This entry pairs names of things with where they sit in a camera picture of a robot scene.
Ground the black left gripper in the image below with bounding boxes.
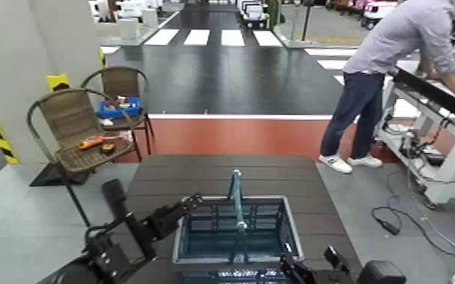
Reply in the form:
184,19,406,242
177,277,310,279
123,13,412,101
147,193,204,239

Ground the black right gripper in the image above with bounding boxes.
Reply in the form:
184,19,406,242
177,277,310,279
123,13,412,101
280,242,358,284

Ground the teal black crate with handle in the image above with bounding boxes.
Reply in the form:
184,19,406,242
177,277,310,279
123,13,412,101
172,169,305,284

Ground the black power adapter brick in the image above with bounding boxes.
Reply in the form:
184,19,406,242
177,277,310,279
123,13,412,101
378,220,401,236

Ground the orange hand tool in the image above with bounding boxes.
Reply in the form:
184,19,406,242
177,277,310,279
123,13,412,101
77,135,125,151

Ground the blue plastic parts box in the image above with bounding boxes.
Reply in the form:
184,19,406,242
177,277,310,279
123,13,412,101
97,97,142,119

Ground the brown wicker metal chair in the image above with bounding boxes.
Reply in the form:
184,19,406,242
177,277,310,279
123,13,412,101
81,66,156,156
26,88,143,228

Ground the black adapter under workbench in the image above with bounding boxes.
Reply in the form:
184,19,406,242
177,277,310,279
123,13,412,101
425,152,447,168

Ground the yellow black corner guard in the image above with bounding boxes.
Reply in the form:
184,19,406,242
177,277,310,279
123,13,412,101
46,73,71,91

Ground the small white model vehicle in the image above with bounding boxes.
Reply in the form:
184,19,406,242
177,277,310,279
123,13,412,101
240,0,271,29

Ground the black pole with base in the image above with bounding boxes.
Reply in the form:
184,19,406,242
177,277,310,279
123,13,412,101
286,0,320,49

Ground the person in grey shirt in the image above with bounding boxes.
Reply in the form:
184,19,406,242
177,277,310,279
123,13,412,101
317,0,455,175

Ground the white wheeled delivery robot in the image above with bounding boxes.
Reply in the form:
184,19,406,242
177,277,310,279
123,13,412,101
361,1,398,30

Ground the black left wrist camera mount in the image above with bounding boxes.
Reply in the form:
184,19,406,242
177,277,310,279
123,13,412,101
101,179,158,261

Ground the black floor cable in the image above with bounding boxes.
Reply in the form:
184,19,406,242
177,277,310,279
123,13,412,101
371,169,455,264

